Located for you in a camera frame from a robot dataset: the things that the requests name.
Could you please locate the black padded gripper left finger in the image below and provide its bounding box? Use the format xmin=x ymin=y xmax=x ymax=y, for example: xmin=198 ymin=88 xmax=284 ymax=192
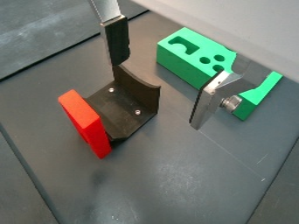
xmin=88 ymin=0 xmax=129 ymax=67

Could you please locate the red double-square peg object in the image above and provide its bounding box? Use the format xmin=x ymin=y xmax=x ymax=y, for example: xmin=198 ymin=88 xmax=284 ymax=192
xmin=58 ymin=89 xmax=112 ymax=159

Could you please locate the black curved object stand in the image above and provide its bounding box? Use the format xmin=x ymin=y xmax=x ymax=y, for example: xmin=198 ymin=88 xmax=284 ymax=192
xmin=85 ymin=66 xmax=161 ymax=142

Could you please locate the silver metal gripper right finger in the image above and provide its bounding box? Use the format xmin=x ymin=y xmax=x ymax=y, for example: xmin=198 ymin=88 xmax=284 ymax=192
xmin=189 ymin=61 xmax=268 ymax=130

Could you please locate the green foam shape board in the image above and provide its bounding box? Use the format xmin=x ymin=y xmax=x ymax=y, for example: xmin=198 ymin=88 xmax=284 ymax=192
xmin=156 ymin=27 xmax=283 ymax=121

